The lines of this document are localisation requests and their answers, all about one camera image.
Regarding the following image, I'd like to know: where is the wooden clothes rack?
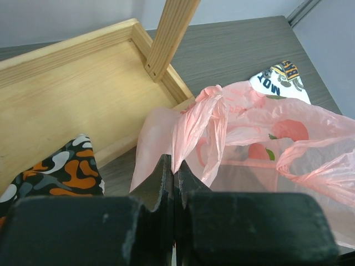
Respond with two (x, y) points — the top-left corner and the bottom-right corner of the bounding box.
(1, 1), (199, 190)

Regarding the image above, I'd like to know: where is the white navy shirt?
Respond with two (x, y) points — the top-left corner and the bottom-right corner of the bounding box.
(249, 60), (311, 104)

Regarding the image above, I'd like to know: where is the patterned black orange garment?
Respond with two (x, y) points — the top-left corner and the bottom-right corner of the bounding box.
(1, 134), (105, 225)

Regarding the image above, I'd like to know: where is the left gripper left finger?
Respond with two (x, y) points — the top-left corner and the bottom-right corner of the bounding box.
(1, 155), (174, 265)

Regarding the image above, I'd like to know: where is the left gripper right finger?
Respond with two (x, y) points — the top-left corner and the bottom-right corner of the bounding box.
(174, 162), (338, 265)

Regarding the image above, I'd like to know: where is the pink plastic bag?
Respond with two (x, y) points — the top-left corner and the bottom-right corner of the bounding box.
(131, 81), (354, 248)

